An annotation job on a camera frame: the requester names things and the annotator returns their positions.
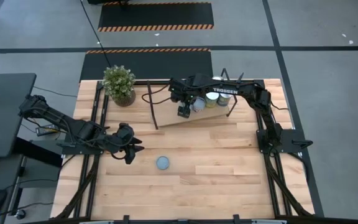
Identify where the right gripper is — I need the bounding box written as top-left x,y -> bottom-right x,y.
169,79 -> 199,119

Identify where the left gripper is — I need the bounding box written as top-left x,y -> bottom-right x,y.
112,122 -> 145,165

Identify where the diced tomatoes can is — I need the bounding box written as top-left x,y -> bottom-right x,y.
192,96 -> 207,113

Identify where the carrots can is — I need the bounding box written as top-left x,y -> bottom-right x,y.
204,91 -> 220,109

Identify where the teal tuna fish can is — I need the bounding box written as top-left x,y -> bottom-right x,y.
155,156 -> 170,171

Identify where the black hazard-striped floor mat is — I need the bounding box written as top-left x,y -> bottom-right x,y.
79,47 -> 214,82
97,1 -> 214,33

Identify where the potted green plant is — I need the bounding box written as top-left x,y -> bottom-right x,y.
101,64 -> 137,108

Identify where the black power adapter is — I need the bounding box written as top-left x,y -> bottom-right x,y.
35,124 -> 58,137

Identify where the grey desk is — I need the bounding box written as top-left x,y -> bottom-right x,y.
0,72 -> 37,159

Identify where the wooden shelf black frame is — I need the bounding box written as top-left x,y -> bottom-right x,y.
146,67 -> 245,131

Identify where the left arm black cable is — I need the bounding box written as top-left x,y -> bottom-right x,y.
109,149 -> 127,161

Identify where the black table frame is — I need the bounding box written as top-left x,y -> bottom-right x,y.
54,79 -> 315,224

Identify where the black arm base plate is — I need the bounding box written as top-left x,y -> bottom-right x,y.
256,128 -> 314,154
31,138 -> 107,156

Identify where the black floor cable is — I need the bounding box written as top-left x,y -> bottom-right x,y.
79,0 -> 112,68

